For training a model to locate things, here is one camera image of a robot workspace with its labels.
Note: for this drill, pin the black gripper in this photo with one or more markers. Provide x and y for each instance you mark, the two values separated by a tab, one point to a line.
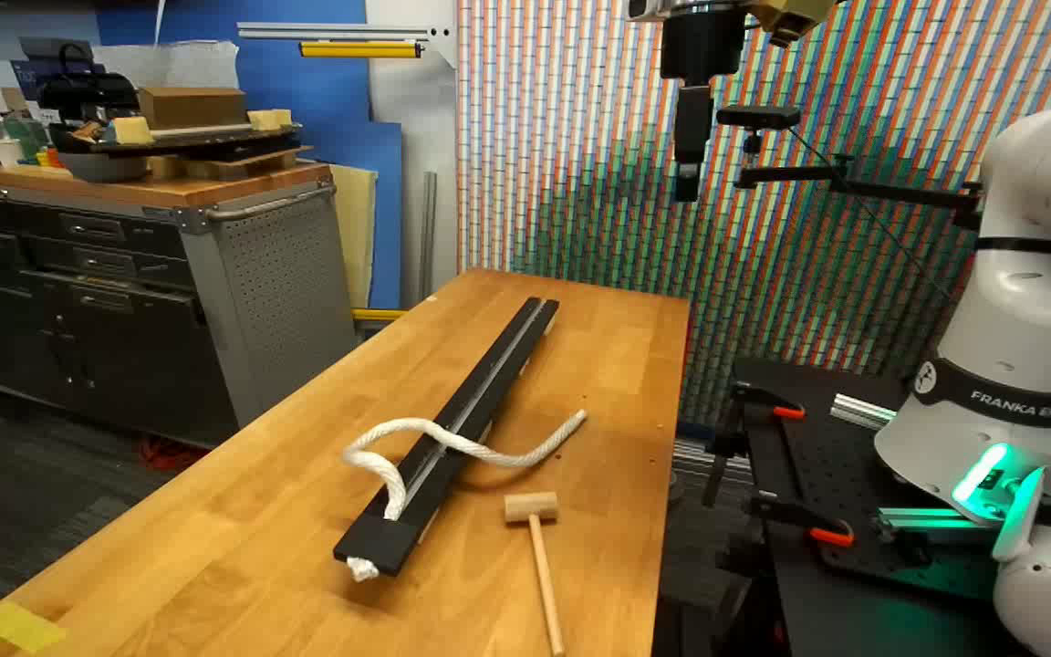
702	45

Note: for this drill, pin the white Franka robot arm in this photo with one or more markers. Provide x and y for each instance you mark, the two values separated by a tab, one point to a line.
1038	306

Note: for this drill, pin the multicoloured patterned backdrop panel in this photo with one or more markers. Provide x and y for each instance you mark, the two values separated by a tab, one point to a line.
576	148

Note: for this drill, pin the white board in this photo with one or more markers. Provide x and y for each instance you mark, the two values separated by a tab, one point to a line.
430	112

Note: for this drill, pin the short aluminium extrusion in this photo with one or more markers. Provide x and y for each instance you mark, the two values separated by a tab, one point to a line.
863	412

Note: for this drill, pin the yellow spirit level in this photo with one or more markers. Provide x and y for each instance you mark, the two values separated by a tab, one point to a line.
360	49

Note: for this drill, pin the cream foam board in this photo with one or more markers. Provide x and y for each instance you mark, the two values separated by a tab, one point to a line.
355	240

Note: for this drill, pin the blue board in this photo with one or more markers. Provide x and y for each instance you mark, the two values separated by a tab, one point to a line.
308	95

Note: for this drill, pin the wooden mallet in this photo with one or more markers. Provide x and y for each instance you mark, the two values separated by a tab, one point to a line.
532	509

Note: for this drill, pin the yellow sponge block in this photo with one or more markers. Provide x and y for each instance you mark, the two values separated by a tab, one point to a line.
273	118
128	131

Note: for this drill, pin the brown cardboard box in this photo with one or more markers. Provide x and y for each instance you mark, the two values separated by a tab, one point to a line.
191	107

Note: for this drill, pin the grey metal workbench cabinet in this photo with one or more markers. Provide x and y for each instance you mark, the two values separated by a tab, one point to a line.
127	306

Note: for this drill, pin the black device on cabinet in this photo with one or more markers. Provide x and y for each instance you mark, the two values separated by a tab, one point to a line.
73	84

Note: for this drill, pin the yellow sticky note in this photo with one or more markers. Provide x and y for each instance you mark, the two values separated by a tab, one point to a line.
19	627

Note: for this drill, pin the black stereo camera bar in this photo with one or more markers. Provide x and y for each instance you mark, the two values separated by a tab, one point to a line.
756	118

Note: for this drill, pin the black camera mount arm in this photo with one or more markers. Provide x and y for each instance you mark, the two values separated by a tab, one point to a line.
866	185

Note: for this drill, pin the long black rail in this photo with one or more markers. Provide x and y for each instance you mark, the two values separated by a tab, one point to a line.
477	389

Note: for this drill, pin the silver metal rail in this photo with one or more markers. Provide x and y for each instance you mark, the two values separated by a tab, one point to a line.
343	32

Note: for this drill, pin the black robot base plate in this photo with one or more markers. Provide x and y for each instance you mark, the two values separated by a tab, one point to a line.
841	470

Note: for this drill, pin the white rail end piece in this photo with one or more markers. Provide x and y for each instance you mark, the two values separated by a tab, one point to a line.
363	569

